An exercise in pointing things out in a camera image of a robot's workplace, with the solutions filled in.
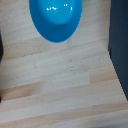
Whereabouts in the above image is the blue plastic bowl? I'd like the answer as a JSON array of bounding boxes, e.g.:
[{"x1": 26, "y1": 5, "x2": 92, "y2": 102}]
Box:
[{"x1": 28, "y1": 0, "x2": 83, "y2": 44}]

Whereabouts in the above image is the black fabric bag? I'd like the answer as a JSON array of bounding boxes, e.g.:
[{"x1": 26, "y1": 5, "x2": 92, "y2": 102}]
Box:
[{"x1": 107, "y1": 0, "x2": 128, "y2": 102}]

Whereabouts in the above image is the black paper shredder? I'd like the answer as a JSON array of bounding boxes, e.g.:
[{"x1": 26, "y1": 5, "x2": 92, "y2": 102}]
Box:
[{"x1": 0, "y1": 32, "x2": 4, "y2": 63}]

